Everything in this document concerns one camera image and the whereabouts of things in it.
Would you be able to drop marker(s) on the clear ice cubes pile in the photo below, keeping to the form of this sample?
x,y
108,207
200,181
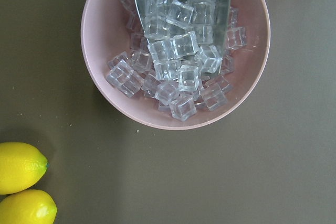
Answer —
x,y
174,62

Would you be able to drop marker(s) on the pink bowl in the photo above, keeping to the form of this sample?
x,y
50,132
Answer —
x,y
104,35

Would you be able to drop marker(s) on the metal ice scoop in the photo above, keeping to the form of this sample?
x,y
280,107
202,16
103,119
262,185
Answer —
x,y
223,11

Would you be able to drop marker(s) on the yellow lemon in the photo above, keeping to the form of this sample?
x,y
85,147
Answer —
x,y
28,206
22,165

